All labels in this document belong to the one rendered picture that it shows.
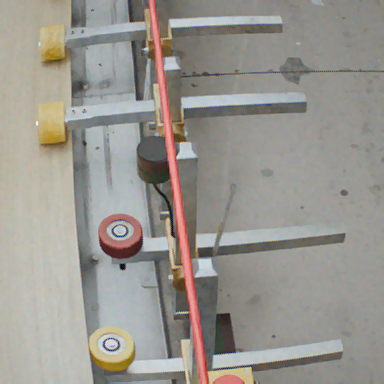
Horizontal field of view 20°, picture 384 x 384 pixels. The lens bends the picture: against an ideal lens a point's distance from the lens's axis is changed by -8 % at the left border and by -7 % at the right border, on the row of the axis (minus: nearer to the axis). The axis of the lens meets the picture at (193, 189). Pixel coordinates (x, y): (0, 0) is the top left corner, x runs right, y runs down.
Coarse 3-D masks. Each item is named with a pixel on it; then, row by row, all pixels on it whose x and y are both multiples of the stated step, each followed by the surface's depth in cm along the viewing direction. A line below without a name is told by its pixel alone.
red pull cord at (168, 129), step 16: (160, 48) 124; (160, 64) 122; (160, 80) 120; (160, 96) 119; (176, 176) 111; (176, 192) 110; (176, 208) 109; (192, 272) 104; (192, 288) 102; (192, 304) 101; (192, 320) 100
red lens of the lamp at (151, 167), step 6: (144, 138) 183; (138, 144) 183; (138, 156) 181; (138, 162) 182; (144, 162) 180; (150, 162) 180; (156, 162) 180; (162, 162) 180; (168, 162) 181; (144, 168) 181; (150, 168) 181; (156, 168) 181; (162, 168) 181; (168, 168) 182
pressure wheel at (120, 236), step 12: (108, 216) 204; (120, 216) 204; (132, 216) 204; (108, 228) 202; (120, 228) 202; (132, 228) 202; (108, 240) 200; (120, 240) 200; (132, 240) 200; (108, 252) 201; (120, 252) 200; (132, 252) 201; (120, 264) 209
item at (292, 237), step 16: (320, 224) 209; (336, 224) 209; (144, 240) 206; (160, 240) 206; (208, 240) 207; (224, 240) 207; (240, 240) 207; (256, 240) 207; (272, 240) 207; (288, 240) 207; (304, 240) 208; (320, 240) 209; (336, 240) 209; (144, 256) 206; (160, 256) 206
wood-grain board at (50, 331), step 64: (0, 0) 249; (64, 0) 248; (0, 64) 233; (64, 64) 232; (0, 128) 219; (0, 192) 208; (64, 192) 208; (0, 256) 198; (64, 256) 198; (0, 320) 188; (64, 320) 189
